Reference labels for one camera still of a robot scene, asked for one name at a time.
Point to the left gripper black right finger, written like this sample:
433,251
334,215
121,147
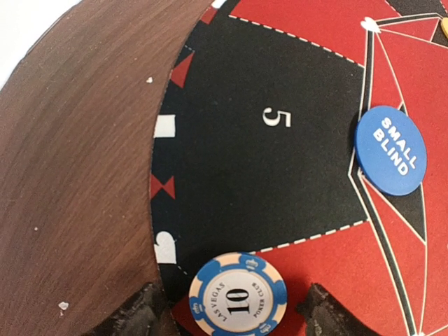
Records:
325,315

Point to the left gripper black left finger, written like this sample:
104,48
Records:
146,312

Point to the single blue ten chip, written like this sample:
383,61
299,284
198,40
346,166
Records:
238,294

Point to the blue small blind button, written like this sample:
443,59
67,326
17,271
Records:
390,150

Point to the orange big blind button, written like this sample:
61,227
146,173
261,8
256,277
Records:
444,26

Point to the round red black poker mat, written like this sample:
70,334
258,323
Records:
254,152

